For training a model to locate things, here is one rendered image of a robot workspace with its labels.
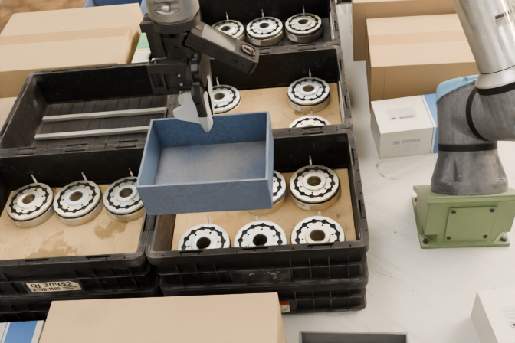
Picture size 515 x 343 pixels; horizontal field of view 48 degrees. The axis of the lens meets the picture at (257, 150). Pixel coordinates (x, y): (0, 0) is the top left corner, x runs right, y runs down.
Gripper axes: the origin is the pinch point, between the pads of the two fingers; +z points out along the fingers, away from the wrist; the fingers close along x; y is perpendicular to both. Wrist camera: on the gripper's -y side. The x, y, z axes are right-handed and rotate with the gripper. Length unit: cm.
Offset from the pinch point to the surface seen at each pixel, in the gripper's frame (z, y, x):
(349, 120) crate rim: 17.1, -23.5, -22.1
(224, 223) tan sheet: 28.9, 2.6, -4.1
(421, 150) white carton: 37, -41, -36
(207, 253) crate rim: 20.3, 2.5, 11.1
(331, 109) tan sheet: 26, -20, -38
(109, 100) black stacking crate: 25, 38, -46
